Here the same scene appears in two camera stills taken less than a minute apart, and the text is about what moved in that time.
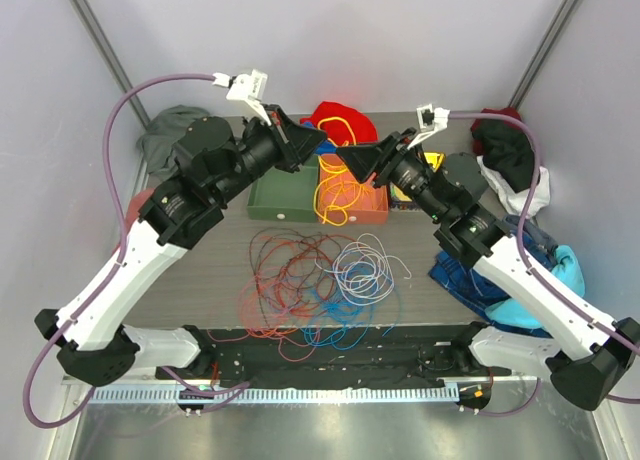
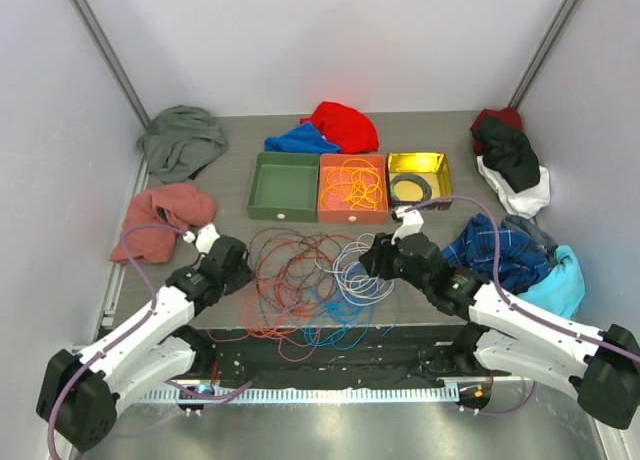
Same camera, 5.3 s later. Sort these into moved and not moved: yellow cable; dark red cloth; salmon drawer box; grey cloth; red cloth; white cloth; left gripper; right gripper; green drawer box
Moved: right gripper; left gripper; yellow cable
Not moved: red cloth; white cloth; salmon drawer box; grey cloth; green drawer box; dark red cloth
